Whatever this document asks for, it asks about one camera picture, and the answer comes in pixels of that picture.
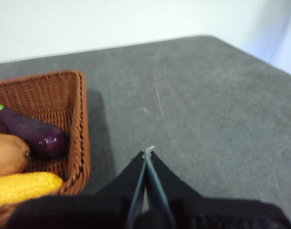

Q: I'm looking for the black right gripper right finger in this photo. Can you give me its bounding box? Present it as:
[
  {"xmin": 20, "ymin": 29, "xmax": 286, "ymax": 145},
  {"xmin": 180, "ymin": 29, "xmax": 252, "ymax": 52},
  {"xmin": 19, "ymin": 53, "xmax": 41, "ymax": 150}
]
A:
[{"xmin": 147, "ymin": 151, "xmax": 291, "ymax": 229}]

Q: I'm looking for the brown potato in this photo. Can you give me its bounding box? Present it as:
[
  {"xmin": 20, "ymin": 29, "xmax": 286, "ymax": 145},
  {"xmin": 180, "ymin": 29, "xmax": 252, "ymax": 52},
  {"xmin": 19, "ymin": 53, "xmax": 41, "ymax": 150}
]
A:
[{"xmin": 0, "ymin": 133, "xmax": 31, "ymax": 177}]

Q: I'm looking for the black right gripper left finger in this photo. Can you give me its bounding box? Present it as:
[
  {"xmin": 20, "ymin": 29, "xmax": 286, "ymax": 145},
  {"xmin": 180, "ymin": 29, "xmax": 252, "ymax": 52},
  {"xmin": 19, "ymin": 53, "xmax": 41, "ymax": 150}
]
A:
[{"xmin": 5, "ymin": 150, "xmax": 148, "ymax": 229}]

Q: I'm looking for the purple eggplant with green stem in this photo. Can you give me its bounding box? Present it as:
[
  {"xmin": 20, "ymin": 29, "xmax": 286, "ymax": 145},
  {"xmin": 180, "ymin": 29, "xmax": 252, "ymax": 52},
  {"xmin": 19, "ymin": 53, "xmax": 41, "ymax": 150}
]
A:
[{"xmin": 0, "ymin": 102, "xmax": 68, "ymax": 158}]

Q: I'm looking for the yellow corn cob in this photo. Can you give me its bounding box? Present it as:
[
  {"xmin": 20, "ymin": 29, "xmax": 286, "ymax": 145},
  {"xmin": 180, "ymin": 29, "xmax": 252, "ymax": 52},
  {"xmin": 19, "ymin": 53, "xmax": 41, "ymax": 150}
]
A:
[{"xmin": 0, "ymin": 172, "xmax": 64, "ymax": 208}]

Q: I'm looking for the brown wicker basket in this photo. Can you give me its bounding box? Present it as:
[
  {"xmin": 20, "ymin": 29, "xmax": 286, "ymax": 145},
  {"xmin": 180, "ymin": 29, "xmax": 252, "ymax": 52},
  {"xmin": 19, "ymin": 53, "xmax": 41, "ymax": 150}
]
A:
[{"xmin": 0, "ymin": 69, "xmax": 91, "ymax": 227}]

